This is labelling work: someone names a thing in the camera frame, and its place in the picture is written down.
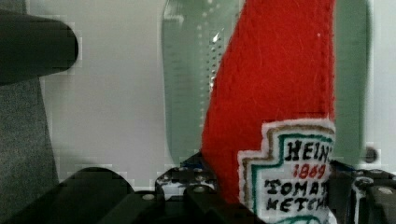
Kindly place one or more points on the green plastic strainer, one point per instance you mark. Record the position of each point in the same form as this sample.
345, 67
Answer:
195, 34

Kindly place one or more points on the black cylinder post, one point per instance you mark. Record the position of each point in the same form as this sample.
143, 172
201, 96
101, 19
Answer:
32, 47
95, 180

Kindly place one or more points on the black cylinder post lower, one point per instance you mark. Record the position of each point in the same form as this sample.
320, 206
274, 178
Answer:
95, 180

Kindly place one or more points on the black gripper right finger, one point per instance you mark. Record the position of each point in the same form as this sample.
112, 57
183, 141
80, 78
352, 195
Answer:
359, 196

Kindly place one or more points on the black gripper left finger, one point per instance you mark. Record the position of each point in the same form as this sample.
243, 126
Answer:
194, 171

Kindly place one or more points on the grey partition panel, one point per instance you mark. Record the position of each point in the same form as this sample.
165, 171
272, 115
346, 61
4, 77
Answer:
27, 166

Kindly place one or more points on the red felt ketchup bottle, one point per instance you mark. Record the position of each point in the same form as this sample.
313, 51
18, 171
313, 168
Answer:
269, 130

